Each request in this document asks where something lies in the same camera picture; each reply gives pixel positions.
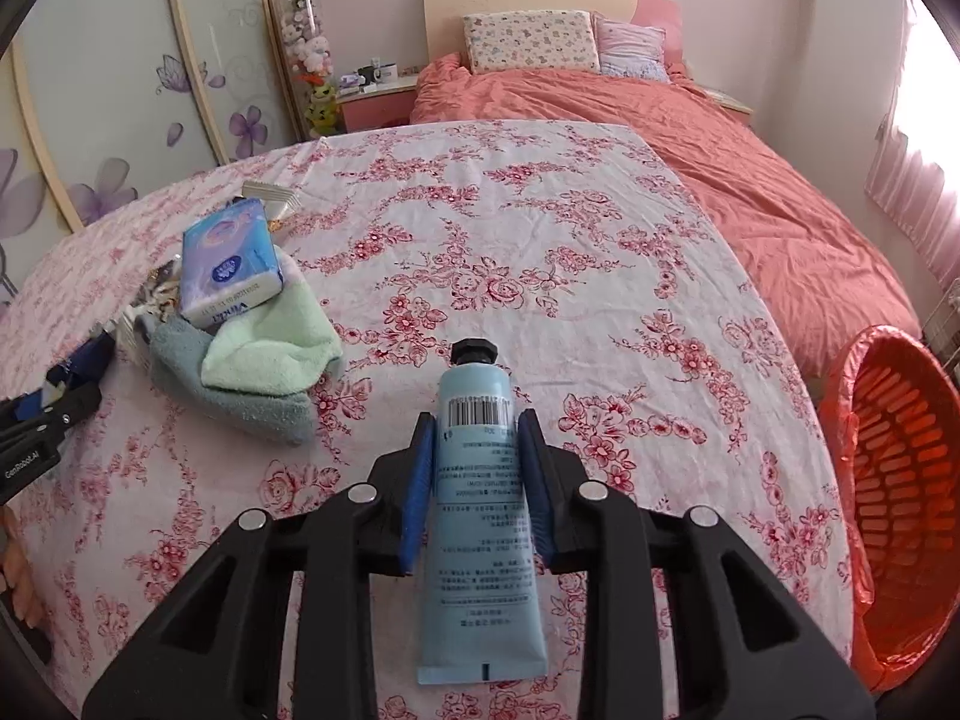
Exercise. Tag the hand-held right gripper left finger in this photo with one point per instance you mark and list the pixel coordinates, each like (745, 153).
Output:
(420, 495)

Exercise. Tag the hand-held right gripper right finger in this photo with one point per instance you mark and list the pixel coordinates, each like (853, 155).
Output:
(536, 487)

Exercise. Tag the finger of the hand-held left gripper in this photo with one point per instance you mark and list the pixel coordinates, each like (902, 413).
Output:
(75, 403)
(90, 356)

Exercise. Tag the light blue cream tube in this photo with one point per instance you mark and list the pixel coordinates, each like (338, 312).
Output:
(480, 540)

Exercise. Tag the teal towel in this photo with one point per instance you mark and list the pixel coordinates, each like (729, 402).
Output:
(225, 412)

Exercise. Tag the blue tissue pack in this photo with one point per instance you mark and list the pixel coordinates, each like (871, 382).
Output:
(225, 262)

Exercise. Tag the light green towel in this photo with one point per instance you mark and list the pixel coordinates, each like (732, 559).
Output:
(270, 345)

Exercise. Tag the red plastic bag liner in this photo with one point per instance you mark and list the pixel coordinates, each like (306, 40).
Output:
(838, 420)

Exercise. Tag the orange plastic basket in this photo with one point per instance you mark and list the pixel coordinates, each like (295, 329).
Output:
(904, 465)

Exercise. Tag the person's left hand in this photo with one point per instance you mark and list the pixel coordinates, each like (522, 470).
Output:
(15, 566)

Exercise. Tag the pink floral tablecloth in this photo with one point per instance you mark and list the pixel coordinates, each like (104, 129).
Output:
(525, 240)

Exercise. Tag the flower print sliding wardrobe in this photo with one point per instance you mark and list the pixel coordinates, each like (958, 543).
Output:
(112, 90)

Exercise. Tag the coral duvet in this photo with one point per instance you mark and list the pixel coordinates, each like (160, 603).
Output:
(712, 187)

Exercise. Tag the pink nightstand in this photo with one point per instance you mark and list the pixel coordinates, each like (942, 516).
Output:
(731, 101)
(375, 109)

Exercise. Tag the clear tube of plush toys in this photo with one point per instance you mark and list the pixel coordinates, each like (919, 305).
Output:
(304, 30)

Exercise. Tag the white mug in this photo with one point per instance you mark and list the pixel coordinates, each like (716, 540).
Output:
(386, 73)

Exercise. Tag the floral print pillow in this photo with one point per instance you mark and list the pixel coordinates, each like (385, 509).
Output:
(529, 41)

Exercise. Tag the pink striped pillow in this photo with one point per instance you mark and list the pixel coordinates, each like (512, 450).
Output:
(630, 49)

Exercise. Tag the pink curtain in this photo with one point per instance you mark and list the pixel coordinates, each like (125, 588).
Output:
(915, 187)

